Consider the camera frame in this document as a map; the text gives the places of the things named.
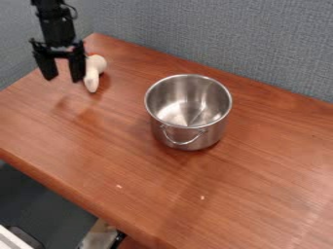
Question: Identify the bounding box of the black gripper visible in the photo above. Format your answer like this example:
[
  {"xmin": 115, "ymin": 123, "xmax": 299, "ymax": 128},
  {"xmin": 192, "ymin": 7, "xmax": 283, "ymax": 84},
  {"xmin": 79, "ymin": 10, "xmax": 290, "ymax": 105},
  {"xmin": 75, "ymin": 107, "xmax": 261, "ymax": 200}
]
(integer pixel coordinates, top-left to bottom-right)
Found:
[{"xmin": 29, "ymin": 0, "xmax": 85, "ymax": 83}]

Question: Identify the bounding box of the white toy mushroom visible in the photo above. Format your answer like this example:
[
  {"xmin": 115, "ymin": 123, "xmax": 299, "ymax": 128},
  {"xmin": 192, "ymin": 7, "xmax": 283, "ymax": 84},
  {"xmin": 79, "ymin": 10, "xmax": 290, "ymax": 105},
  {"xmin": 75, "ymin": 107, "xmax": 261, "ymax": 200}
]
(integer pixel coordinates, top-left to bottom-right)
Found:
[{"xmin": 83, "ymin": 54, "xmax": 107, "ymax": 93}]

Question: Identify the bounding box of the stainless steel pot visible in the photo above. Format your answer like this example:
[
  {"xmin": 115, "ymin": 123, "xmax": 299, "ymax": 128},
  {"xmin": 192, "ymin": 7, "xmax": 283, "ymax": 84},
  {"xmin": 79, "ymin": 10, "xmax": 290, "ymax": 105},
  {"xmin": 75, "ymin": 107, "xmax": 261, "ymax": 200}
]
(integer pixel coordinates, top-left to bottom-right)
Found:
[{"xmin": 144, "ymin": 74, "xmax": 233, "ymax": 151}]

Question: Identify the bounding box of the white and black floor object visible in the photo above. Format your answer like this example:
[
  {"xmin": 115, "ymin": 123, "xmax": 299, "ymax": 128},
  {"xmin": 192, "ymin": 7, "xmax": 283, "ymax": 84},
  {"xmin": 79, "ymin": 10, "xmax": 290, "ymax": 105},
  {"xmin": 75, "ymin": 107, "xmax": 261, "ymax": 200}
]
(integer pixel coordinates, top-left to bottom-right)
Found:
[{"xmin": 0, "ymin": 225, "xmax": 44, "ymax": 249}]

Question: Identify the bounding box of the table leg bracket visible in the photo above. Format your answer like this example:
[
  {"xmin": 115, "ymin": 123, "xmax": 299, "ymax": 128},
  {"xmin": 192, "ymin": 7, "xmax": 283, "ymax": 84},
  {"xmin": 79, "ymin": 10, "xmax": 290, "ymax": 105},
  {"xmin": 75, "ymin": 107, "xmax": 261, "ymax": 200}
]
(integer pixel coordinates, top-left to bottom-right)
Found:
[{"xmin": 76, "ymin": 219, "xmax": 126, "ymax": 249}]

